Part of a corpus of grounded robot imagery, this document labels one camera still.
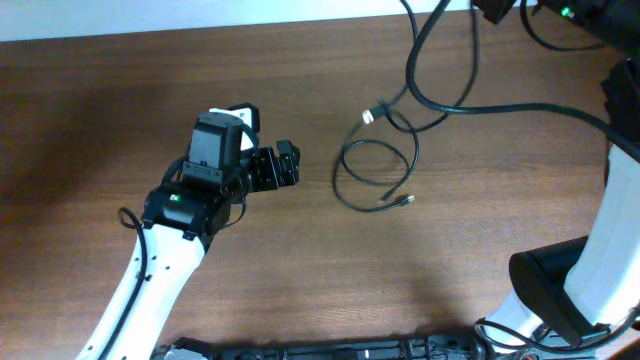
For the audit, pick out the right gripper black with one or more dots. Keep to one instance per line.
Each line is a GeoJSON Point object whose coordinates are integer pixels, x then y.
{"type": "Point", "coordinates": [490, 8]}

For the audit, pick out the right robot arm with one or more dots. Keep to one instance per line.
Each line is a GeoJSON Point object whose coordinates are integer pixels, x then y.
{"type": "Point", "coordinates": [508, 182]}

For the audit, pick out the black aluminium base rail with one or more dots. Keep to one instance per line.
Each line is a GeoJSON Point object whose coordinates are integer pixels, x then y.
{"type": "Point", "coordinates": [464, 346]}

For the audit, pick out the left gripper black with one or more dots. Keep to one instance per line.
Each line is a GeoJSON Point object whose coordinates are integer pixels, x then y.
{"type": "Point", "coordinates": [271, 177]}

